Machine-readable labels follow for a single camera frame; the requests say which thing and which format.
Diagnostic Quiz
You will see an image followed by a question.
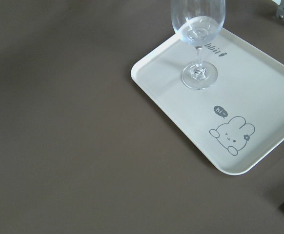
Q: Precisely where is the cream rabbit tray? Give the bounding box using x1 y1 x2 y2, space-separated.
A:
131 29 284 175

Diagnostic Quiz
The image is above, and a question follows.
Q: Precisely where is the clear wine glass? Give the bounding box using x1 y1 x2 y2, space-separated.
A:
170 0 226 90

